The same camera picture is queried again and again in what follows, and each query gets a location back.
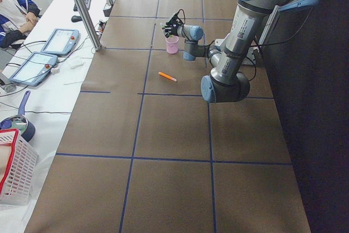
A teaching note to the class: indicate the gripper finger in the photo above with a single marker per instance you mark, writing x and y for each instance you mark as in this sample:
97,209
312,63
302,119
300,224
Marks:
165,26
168,34

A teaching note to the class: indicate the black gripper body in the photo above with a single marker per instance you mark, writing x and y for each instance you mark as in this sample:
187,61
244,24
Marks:
174,29

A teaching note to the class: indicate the orange highlighter pen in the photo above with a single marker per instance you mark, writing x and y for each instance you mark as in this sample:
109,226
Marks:
167,76

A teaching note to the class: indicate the green highlighter pen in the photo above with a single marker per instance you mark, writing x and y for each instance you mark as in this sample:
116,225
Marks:
167,30

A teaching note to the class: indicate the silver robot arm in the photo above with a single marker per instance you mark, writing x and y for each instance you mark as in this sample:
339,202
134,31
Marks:
226,83

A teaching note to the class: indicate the pink mesh pen holder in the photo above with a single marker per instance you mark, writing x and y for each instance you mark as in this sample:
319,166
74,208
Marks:
172,44

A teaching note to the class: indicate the black computer mouse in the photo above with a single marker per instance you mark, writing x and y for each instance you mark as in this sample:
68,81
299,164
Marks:
76,18

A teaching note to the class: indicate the far teach pendant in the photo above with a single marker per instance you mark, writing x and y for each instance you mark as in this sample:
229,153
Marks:
61,41

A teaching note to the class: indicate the teach pendant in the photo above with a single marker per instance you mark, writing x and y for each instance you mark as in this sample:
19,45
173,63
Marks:
61,41
33,71

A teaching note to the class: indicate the near teach pendant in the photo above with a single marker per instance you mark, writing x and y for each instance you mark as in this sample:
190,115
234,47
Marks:
33,71

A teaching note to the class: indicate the seated person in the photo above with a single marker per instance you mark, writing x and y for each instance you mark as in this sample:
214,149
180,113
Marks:
18,18

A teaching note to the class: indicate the blue saucepan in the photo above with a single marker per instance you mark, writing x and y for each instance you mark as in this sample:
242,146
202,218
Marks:
19,121

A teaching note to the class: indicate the white plastic basket red rim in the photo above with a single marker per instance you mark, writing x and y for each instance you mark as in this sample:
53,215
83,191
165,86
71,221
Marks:
18,160

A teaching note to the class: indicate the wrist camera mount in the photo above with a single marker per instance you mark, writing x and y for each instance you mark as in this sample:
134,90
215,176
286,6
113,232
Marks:
176,20

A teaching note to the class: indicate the aluminium frame post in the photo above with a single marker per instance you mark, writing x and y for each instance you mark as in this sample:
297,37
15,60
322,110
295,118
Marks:
87,21

